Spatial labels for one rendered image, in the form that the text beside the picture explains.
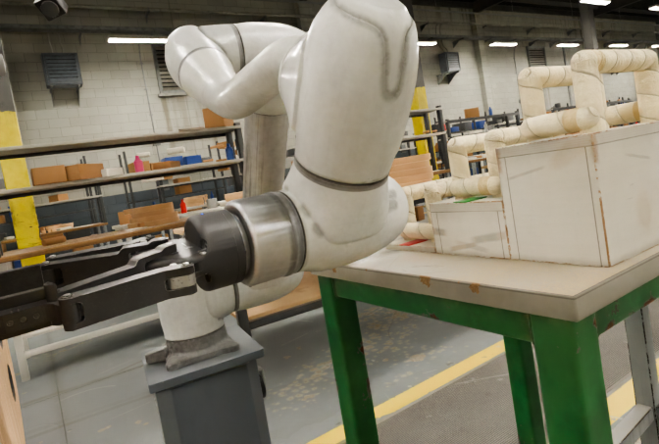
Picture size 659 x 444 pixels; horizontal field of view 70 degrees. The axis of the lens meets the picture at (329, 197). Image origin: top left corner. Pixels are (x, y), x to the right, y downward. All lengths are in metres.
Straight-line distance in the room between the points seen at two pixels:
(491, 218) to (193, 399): 0.82
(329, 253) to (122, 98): 11.55
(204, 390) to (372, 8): 1.02
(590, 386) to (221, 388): 0.86
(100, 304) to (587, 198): 0.57
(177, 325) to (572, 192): 0.94
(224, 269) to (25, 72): 11.53
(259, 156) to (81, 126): 10.71
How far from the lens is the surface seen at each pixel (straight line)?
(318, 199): 0.46
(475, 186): 0.82
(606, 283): 0.64
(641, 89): 0.87
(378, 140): 0.43
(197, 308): 1.24
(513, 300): 0.63
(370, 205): 0.48
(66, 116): 11.75
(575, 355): 0.63
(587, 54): 0.72
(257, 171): 1.11
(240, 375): 1.27
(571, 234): 0.71
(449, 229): 0.84
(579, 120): 0.71
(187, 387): 1.24
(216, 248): 0.44
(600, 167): 0.68
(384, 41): 0.41
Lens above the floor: 1.11
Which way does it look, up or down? 3 degrees down
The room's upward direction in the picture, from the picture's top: 10 degrees counter-clockwise
